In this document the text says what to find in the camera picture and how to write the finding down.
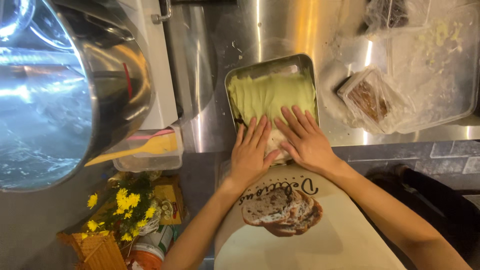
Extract person's left hand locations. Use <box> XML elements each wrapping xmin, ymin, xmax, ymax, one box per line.
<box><xmin>229</xmin><ymin>115</ymin><xmax>281</xmax><ymax>188</ymax></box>

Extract person's right hand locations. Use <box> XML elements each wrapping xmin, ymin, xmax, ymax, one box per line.
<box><xmin>274</xmin><ymin>105</ymin><xmax>341</xmax><ymax>177</ymax></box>

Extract pale green dough sheet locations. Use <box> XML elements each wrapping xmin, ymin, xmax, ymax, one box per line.
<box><xmin>228</xmin><ymin>70</ymin><xmax>318</xmax><ymax>130</ymax></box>

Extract wrapped container of brown filling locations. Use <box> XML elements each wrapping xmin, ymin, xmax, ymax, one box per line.
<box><xmin>336</xmin><ymin>66</ymin><xmax>404</xmax><ymax>135</ymax></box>

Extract yellow cardboard box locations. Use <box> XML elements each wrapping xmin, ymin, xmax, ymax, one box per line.
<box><xmin>153</xmin><ymin>175</ymin><xmax>185</xmax><ymax>226</ymax></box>

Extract cream apron with bread print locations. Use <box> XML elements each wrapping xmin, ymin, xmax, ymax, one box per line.
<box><xmin>213</xmin><ymin>164</ymin><xmax>408</xmax><ymax>270</ymax></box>

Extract rectangular metal baking tray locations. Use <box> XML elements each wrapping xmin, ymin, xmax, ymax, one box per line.
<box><xmin>224</xmin><ymin>53</ymin><xmax>320</xmax><ymax>166</ymax></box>

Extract small clear plastic tub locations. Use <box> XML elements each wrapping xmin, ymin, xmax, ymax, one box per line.
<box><xmin>112</xmin><ymin>125</ymin><xmax>185</xmax><ymax>173</ymax></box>

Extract yellow spatula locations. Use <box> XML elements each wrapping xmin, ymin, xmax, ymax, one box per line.
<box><xmin>84</xmin><ymin>133</ymin><xmax>179</xmax><ymax>168</ymax></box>

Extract pink spatula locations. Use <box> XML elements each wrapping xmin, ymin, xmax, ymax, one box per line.
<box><xmin>125</xmin><ymin>128</ymin><xmax>176</xmax><ymax>142</ymax></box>

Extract white stand mixer body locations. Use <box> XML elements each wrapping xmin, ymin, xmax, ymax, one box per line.
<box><xmin>119</xmin><ymin>0</ymin><xmax>179</xmax><ymax>131</ymax></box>

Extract bunch of yellow flowers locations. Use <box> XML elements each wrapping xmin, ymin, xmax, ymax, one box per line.
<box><xmin>85</xmin><ymin>173</ymin><xmax>163</xmax><ymax>244</ymax></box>

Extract orange and white tin can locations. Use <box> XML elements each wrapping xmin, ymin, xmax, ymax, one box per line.
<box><xmin>127</xmin><ymin>224</ymin><xmax>176</xmax><ymax>270</ymax></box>

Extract person's dark trousers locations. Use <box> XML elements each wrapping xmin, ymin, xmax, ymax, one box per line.
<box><xmin>364</xmin><ymin>164</ymin><xmax>480</xmax><ymax>270</ymax></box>

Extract large clear plastic container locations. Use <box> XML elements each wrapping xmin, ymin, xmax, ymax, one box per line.
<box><xmin>385</xmin><ymin>3</ymin><xmax>480</xmax><ymax>134</ymax></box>

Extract clear bag with dark contents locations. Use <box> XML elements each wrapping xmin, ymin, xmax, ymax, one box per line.
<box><xmin>364</xmin><ymin>0</ymin><xmax>433</xmax><ymax>40</ymax></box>

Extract metal mixer lever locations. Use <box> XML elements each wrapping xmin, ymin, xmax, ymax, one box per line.
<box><xmin>151</xmin><ymin>0</ymin><xmax>173</xmax><ymax>25</ymax></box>

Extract woven wicker basket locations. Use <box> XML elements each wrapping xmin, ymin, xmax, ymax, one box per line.
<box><xmin>56</xmin><ymin>230</ymin><xmax>128</xmax><ymax>270</ymax></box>

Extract large steel mixing bowl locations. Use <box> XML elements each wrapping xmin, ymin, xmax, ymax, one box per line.
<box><xmin>0</xmin><ymin>0</ymin><xmax>155</xmax><ymax>193</ymax></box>

